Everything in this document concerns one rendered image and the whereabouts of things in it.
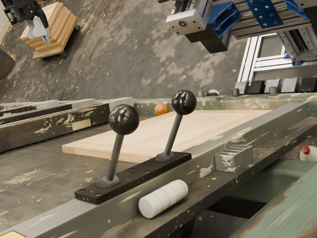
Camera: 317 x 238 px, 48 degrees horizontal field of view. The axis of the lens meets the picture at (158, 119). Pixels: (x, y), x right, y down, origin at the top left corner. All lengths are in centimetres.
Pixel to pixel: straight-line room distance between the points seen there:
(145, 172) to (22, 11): 82
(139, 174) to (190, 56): 236
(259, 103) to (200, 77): 157
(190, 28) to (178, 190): 101
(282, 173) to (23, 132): 76
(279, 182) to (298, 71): 133
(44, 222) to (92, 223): 6
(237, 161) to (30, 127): 72
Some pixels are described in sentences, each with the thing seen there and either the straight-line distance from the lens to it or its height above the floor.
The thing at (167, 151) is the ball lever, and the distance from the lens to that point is 56.
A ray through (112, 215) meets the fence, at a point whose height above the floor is 144.
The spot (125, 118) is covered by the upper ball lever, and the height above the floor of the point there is 151.
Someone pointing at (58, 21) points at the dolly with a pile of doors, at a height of 30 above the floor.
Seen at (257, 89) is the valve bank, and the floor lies 76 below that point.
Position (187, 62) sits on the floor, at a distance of 282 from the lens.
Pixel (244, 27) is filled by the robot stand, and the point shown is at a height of 74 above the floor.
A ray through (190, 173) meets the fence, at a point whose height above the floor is 131.
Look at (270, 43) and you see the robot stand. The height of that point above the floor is 21.
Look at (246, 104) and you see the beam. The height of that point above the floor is 90.
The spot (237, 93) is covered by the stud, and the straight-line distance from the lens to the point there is 120.
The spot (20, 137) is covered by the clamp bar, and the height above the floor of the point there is 127.
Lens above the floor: 176
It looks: 41 degrees down
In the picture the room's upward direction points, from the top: 51 degrees counter-clockwise
